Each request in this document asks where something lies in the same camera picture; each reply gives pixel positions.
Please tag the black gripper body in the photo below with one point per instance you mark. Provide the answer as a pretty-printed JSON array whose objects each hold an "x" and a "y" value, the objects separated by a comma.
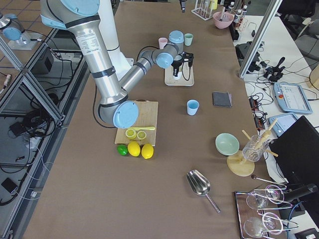
[{"x": 176, "y": 64}]

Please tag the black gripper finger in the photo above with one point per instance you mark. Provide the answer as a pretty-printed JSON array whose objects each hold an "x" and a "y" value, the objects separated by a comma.
[
  {"x": 175, "y": 71},
  {"x": 182, "y": 5}
]

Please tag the green cup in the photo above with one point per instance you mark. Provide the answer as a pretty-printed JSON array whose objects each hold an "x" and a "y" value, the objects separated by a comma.
[{"x": 188, "y": 38}]

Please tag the pink cup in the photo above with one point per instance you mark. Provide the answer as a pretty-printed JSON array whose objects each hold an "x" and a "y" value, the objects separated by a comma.
[{"x": 162, "y": 42}]

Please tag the blue cup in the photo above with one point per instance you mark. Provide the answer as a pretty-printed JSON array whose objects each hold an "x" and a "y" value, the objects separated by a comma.
[{"x": 192, "y": 107}]

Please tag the cream cup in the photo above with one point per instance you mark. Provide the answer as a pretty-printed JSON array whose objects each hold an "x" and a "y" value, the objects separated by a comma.
[{"x": 177, "y": 77}]

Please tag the beige tray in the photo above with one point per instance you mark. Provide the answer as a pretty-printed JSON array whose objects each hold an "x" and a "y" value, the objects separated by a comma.
[{"x": 187, "y": 76}]

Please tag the metal muddler stick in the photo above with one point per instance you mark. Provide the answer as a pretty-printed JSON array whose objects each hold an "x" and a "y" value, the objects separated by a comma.
[{"x": 222, "y": 14}]

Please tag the pink bowl with ice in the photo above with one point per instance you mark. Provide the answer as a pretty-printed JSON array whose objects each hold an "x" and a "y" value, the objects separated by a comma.
[{"x": 227, "y": 19}]

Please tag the wooden cutting board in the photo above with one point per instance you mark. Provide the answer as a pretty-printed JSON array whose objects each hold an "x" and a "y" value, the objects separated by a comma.
[{"x": 148, "y": 116}]

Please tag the grey folded cloth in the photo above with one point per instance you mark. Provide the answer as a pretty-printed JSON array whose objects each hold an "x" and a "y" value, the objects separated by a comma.
[{"x": 222, "y": 99}]

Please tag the yellow plastic knife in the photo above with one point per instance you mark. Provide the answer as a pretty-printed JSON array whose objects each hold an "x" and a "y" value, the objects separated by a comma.
[{"x": 143, "y": 128}]

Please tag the lemon half slice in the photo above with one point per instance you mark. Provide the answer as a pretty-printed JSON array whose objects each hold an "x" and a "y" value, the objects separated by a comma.
[
  {"x": 131, "y": 133},
  {"x": 141, "y": 135}
]

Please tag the yellow lemon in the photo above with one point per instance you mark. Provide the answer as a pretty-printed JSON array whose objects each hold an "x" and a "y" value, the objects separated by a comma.
[
  {"x": 134, "y": 149},
  {"x": 147, "y": 151}
]

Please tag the mint green bowl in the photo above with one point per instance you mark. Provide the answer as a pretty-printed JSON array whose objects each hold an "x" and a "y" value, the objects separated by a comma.
[{"x": 227, "y": 144}]

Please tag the green lime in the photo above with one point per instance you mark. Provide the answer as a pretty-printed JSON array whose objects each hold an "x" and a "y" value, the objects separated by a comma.
[{"x": 122, "y": 149}]

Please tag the blue teach pendant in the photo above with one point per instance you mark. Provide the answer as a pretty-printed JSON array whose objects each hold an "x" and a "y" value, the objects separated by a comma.
[
  {"x": 284, "y": 121},
  {"x": 291, "y": 98}
]

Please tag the clear glass mug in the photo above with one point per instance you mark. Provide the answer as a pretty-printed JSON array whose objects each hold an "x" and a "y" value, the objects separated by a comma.
[{"x": 255, "y": 148}]

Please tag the wooden mug tree stand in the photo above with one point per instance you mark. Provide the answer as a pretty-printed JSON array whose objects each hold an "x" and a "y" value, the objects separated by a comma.
[{"x": 242, "y": 167}]

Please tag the metal scoop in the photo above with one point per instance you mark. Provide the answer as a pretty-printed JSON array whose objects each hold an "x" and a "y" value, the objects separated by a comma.
[{"x": 201, "y": 186}]

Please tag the black monitor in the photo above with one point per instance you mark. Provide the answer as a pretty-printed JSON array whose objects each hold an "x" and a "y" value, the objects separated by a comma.
[{"x": 298, "y": 152}]

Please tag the white wire cup rack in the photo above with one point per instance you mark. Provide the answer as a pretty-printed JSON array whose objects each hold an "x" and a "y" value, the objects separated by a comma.
[{"x": 205, "y": 8}]

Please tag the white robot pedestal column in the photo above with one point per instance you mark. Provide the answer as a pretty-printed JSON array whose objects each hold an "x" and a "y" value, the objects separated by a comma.
[{"x": 117, "y": 49}]

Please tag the wire glass rack tray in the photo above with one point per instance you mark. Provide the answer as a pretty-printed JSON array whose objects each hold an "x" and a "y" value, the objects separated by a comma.
[{"x": 258, "y": 213}]

